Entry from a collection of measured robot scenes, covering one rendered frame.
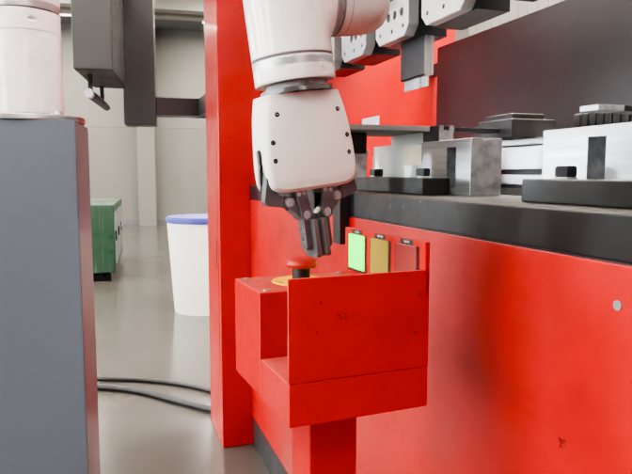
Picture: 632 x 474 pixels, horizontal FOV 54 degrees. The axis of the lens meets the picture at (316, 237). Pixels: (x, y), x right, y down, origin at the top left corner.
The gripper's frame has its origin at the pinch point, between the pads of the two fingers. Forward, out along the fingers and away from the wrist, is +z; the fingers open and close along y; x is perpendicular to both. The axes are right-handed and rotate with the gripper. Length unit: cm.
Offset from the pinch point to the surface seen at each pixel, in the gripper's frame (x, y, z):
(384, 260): -3.4, -9.8, 4.6
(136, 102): -189, -16, -40
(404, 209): -23.6, -26.1, 1.3
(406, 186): -34.9, -34.2, -1.4
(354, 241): -11.5, -10.3, 2.9
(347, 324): 4.7, -0.1, 8.8
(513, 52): -79, -102, -31
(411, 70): -47, -46, -23
